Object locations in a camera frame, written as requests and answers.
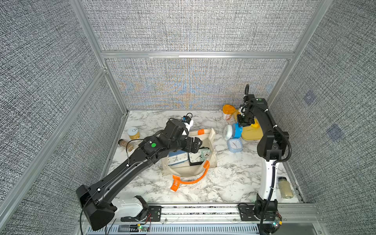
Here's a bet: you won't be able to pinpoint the yellow cutting board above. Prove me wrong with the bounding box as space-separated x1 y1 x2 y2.
233 111 263 141

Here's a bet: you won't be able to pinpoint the light blue square alarm clock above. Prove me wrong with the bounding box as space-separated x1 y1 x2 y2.
227 138 243 153

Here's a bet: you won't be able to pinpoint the yellow tin can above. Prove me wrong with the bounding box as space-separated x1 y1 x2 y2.
127 127 140 140

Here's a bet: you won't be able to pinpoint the mint green alarm clock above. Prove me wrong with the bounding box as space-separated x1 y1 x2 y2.
200 148 212 160

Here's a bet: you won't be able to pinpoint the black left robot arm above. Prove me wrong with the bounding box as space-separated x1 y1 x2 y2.
76 114 202 231

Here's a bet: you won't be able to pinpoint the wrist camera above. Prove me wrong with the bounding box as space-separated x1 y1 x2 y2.
181 113 194 135
239 105 246 115

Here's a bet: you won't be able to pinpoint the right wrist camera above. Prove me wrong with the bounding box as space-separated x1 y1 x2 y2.
239 105 246 115

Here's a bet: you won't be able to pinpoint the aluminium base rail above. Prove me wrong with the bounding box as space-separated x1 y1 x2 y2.
79 202 330 235

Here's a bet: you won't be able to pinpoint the canvas bag orange handles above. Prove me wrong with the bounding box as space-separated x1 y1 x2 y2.
162 128 217 191

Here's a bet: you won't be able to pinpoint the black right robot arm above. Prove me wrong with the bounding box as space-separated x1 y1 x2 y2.
237 94 292 221

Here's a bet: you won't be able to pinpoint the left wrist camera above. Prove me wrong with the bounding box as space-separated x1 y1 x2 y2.
181 113 194 135

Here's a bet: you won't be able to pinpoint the blue rectangular alarm clock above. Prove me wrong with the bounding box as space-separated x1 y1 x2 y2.
167 150 189 166

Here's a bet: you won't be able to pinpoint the yellow bread loaf toy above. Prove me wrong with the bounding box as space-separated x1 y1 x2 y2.
251 118 260 129

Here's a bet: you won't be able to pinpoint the brown spice jar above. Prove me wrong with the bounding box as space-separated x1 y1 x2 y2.
118 139 134 152

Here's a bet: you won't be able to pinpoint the pale spice jar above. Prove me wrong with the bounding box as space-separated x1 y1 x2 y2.
278 177 294 199

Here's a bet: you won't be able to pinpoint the orange lid instant noodle cup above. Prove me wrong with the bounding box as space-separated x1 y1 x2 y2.
222 104 236 121

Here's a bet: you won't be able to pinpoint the black square alarm clock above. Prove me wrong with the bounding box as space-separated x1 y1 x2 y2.
189 150 205 166

